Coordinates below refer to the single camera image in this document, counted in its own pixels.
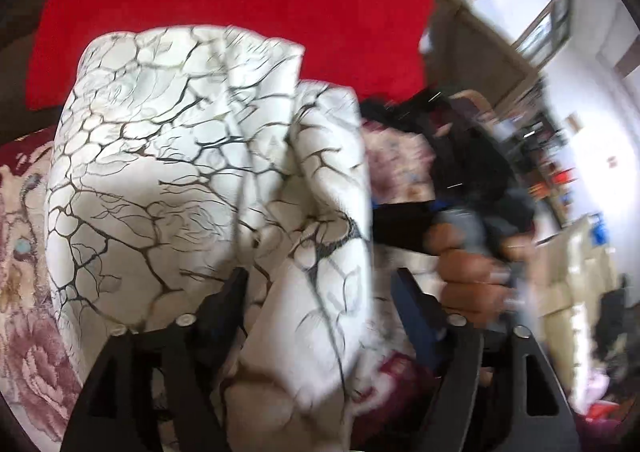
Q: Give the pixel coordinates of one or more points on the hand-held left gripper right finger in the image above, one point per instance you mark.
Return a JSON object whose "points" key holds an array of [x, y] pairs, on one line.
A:
{"points": [[420, 327]]}

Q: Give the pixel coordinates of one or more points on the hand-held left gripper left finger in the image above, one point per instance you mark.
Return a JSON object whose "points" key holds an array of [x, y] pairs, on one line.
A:
{"points": [[220, 312]]}

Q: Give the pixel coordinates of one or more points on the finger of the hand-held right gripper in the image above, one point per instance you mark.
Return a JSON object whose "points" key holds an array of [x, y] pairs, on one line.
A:
{"points": [[405, 227]]}

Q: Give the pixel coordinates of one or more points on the white black-patterned coat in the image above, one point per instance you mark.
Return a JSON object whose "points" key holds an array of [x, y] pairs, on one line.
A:
{"points": [[175, 157]]}

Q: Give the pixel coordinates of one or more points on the person's right hand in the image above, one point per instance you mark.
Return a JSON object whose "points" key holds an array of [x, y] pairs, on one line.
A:
{"points": [[470, 277]]}

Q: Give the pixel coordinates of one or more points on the brown wooden board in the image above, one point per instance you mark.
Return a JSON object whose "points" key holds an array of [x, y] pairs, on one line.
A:
{"points": [[480, 47]]}

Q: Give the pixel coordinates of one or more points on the window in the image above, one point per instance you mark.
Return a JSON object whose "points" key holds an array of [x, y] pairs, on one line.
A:
{"points": [[547, 27]]}

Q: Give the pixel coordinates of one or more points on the brown leather sofa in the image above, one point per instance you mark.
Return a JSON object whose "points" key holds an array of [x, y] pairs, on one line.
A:
{"points": [[15, 57]]}

